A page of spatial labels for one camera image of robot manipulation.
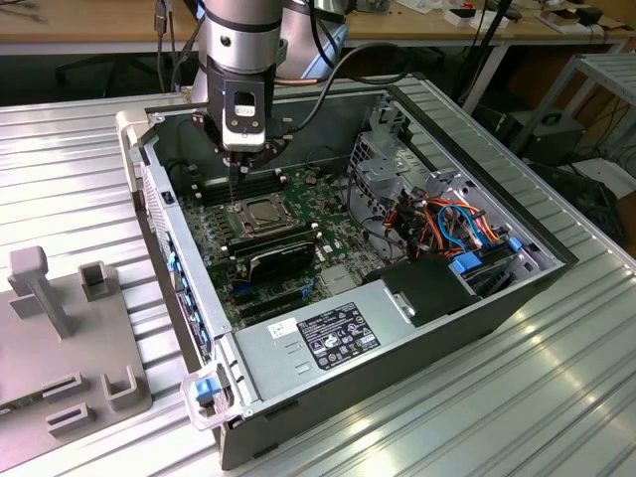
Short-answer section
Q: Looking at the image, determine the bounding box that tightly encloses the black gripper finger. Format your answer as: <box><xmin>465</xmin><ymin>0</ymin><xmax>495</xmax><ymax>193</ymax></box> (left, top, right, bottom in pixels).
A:
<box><xmin>241</xmin><ymin>134</ymin><xmax>295</xmax><ymax>179</ymax></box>
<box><xmin>190</xmin><ymin>111</ymin><xmax>240</xmax><ymax>179</ymax></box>

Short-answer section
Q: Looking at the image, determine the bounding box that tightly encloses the silver CPU plate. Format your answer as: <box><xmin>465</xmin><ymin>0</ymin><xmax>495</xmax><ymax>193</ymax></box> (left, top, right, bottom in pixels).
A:
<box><xmin>247</xmin><ymin>197</ymin><xmax>285</xmax><ymax>226</ymax></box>

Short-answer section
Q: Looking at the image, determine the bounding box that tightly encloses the metal socket cover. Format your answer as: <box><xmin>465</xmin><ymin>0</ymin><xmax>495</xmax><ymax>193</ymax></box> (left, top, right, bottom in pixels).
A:
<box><xmin>237</xmin><ymin>195</ymin><xmax>294</xmax><ymax>239</ymax></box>

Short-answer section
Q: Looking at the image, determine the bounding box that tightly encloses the black RAM stick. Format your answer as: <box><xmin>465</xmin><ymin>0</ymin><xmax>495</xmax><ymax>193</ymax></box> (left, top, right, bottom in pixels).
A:
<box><xmin>229</xmin><ymin>231</ymin><xmax>324</xmax><ymax>260</ymax></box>
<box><xmin>224</xmin><ymin>222</ymin><xmax>319</xmax><ymax>252</ymax></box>

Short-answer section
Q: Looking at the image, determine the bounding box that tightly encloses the green motherboard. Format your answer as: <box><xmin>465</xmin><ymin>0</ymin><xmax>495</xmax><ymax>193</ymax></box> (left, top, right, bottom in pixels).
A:
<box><xmin>176</xmin><ymin>166</ymin><xmax>370</xmax><ymax>332</ymax></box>

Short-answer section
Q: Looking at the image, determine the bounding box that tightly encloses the silver drive cage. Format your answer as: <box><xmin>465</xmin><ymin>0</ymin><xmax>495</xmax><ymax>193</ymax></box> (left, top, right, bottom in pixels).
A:
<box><xmin>347</xmin><ymin>131</ymin><xmax>434</xmax><ymax>259</ymax></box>

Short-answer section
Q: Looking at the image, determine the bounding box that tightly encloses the black graphics card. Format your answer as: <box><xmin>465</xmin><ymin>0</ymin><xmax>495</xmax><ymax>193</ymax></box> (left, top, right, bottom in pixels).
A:
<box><xmin>246</xmin><ymin>242</ymin><xmax>317</xmax><ymax>285</ymax></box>

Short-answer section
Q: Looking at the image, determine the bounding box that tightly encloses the wooden desk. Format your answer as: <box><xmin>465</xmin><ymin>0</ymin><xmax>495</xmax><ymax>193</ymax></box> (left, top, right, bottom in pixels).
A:
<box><xmin>347</xmin><ymin>0</ymin><xmax>632</xmax><ymax>56</ymax></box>
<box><xmin>0</xmin><ymin>0</ymin><xmax>201</xmax><ymax>57</ymax></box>

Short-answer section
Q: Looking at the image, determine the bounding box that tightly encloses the black plastic shroud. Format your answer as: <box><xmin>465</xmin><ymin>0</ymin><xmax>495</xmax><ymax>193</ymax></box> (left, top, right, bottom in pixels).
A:
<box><xmin>362</xmin><ymin>255</ymin><xmax>483</xmax><ymax>329</ymax></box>

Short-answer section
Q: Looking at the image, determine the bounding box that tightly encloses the silver power supply unit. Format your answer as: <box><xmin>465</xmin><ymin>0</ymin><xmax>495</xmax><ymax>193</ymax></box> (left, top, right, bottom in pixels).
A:
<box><xmin>233</xmin><ymin>282</ymin><xmax>416</xmax><ymax>404</ymax></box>

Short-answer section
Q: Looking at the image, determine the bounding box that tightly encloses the blue disk carrier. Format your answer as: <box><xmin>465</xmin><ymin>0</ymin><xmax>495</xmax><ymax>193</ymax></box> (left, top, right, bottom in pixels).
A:
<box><xmin>448</xmin><ymin>245</ymin><xmax>516</xmax><ymax>280</ymax></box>

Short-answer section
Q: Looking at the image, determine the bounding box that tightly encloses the blue case latch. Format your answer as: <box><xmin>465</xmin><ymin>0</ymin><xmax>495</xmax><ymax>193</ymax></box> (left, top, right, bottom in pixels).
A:
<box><xmin>195</xmin><ymin>378</ymin><xmax>221</xmax><ymax>404</ymax></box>

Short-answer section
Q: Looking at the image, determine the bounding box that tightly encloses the grey parts rack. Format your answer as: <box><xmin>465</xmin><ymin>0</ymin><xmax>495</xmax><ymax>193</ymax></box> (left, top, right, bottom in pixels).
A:
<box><xmin>0</xmin><ymin>245</ymin><xmax>155</xmax><ymax>461</ymax></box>

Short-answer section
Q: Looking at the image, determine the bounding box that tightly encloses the open black PC case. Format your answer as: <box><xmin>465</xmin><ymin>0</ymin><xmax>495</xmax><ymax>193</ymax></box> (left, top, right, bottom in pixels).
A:
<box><xmin>114</xmin><ymin>83</ymin><xmax>580</xmax><ymax>471</ymax></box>

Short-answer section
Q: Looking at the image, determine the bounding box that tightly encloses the brown cardboard box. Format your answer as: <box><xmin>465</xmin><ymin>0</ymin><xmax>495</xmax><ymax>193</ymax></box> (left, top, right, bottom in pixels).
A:
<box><xmin>539</xmin><ymin>7</ymin><xmax>583</xmax><ymax>32</ymax></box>

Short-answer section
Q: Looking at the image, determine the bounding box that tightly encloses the metal slat shelf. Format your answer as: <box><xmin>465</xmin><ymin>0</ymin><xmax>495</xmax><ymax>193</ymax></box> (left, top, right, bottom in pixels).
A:
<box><xmin>509</xmin><ymin>52</ymin><xmax>636</xmax><ymax>165</ymax></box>

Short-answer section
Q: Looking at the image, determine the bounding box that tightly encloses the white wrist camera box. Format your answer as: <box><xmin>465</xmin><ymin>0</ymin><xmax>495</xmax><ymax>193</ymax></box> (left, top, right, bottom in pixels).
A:
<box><xmin>221</xmin><ymin>88</ymin><xmax>267</xmax><ymax>153</ymax></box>

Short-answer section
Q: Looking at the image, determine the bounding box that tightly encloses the black camera cable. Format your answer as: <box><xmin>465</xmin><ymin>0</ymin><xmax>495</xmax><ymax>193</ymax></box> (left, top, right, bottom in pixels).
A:
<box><xmin>276</xmin><ymin>41</ymin><xmax>401</xmax><ymax>133</ymax></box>

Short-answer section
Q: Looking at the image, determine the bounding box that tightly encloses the grey hanging cable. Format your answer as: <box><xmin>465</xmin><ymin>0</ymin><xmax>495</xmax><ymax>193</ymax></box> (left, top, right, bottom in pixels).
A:
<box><xmin>152</xmin><ymin>0</ymin><xmax>173</xmax><ymax>93</ymax></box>

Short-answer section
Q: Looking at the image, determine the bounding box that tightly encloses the blue wire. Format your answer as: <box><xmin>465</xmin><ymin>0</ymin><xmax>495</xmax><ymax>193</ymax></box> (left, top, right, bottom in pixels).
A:
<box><xmin>436</xmin><ymin>203</ymin><xmax>486</xmax><ymax>252</ymax></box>

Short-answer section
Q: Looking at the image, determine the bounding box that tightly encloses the orange wire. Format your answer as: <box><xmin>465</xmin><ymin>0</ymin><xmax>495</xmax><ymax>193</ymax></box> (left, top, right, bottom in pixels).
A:
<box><xmin>425</xmin><ymin>198</ymin><xmax>501</xmax><ymax>245</ymax></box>

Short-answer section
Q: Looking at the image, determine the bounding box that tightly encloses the black box with handle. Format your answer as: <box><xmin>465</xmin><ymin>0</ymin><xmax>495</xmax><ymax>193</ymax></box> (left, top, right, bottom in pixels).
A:
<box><xmin>526</xmin><ymin>111</ymin><xmax>588</xmax><ymax>166</ymax></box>

